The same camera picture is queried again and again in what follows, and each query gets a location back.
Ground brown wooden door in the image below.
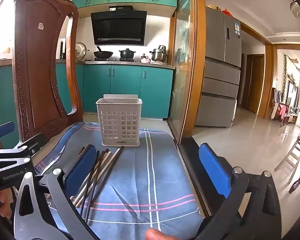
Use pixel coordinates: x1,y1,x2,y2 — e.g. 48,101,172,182
241,54,265,114

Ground white plastic utensil basket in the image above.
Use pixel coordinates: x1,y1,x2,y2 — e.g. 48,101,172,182
95,94,143,147

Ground black range hood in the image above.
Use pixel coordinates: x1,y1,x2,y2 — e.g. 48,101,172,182
91,6,147,46

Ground grey kitchen countertop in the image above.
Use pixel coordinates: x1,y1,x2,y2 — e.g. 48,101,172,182
56,59,176,70

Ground carved brown wooden chair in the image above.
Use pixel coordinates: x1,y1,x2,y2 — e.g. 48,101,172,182
0,0,84,150

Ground black wok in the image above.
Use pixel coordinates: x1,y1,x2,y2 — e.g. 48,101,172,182
93,46,114,58

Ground green vine garland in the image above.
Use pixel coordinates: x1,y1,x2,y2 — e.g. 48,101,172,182
283,54,290,99

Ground steel steamer pot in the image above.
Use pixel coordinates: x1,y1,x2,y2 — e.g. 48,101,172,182
149,45,168,62

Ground black lidded pot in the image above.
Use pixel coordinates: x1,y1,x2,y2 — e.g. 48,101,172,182
119,48,136,61

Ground person's right hand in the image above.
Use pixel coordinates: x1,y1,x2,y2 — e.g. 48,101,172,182
145,227,177,240

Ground black rimmed table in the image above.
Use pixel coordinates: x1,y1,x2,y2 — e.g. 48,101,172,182
174,136,215,218

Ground teal base cabinets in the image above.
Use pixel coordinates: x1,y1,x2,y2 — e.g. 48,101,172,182
0,64,174,135

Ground blue plaid cloth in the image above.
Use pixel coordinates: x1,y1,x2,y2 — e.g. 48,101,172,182
34,122,208,240

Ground silver pan lid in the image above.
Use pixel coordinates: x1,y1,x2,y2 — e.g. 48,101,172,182
75,42,87,62

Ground gas stove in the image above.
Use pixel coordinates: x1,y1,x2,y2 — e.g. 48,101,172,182
85,58,138,63

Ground ceiling light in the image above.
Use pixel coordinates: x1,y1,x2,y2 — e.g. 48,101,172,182
290,0,300,19

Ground pile of chopsticks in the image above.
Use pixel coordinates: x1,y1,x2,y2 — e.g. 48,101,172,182
70,145,124,217

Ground clothes on drying rack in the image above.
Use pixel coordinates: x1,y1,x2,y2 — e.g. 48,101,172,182
270,87,300,128

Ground wooden framed glass sliding door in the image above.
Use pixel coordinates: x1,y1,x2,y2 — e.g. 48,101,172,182
169,0,207,145

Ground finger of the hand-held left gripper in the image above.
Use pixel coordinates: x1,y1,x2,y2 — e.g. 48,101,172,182
15,132,47,156
0,121,15,145

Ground person's left hand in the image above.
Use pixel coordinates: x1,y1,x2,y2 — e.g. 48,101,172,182
0,186,14,219

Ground wooden stool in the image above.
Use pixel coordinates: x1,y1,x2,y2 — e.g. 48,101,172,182
274,135,300,173

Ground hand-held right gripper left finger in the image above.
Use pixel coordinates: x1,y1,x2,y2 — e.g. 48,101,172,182
14,144,100,240

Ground grey refrigerator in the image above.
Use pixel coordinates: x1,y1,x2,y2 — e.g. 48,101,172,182
195,6,242,128

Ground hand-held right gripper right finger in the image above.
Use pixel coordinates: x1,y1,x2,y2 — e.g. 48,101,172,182
195,143,282,240

